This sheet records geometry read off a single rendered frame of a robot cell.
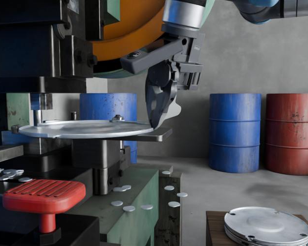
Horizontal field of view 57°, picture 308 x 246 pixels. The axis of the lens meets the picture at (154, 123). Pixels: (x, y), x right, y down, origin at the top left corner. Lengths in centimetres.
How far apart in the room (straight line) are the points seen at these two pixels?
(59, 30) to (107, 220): 37
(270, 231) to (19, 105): 91
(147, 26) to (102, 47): 17
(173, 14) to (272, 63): 346
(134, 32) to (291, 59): 320
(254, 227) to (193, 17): 80
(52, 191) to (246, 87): 368
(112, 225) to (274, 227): 76
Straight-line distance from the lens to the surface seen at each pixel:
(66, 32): 63
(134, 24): 102
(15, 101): 92
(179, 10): 54
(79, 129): 59
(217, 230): 117
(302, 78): 402
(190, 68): 57
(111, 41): 99
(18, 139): 65
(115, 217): 52
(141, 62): 51
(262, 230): 112
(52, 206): 28
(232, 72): 390
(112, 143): 62
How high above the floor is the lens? 85
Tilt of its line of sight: 5 degrees down
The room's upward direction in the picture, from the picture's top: straight up
